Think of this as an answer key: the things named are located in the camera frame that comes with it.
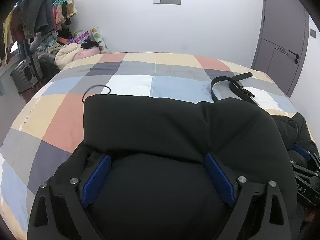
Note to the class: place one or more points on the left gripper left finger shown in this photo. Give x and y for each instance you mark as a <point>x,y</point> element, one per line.
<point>59,211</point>

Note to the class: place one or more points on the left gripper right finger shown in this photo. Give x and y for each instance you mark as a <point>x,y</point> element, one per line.
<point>257,209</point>

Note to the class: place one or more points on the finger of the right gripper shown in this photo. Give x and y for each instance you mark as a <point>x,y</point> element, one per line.
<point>301,151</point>

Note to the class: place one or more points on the black puffer coat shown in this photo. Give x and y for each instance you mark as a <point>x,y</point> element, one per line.
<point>158,186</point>

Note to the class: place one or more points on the pile of clothes and blankets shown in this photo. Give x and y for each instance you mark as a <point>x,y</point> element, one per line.
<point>59,48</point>

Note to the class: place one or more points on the clothes rack with garments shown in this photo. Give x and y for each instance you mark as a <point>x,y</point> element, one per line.
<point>29,18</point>

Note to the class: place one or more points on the colourful patchwork bed cover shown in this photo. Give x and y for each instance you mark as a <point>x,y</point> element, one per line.
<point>49,127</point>

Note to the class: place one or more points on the black coat belt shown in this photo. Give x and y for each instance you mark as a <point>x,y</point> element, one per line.
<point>235,86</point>

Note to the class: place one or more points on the grey door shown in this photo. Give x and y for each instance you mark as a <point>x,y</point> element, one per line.
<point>282,42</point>

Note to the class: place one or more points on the grey suitcase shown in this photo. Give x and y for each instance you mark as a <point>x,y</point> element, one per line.
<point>27,74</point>

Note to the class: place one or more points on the dotted rolled mat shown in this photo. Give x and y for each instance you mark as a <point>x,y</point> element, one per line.
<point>100,41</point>

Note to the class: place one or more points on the grey wall panel strip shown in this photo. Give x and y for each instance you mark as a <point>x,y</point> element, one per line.
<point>169,2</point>

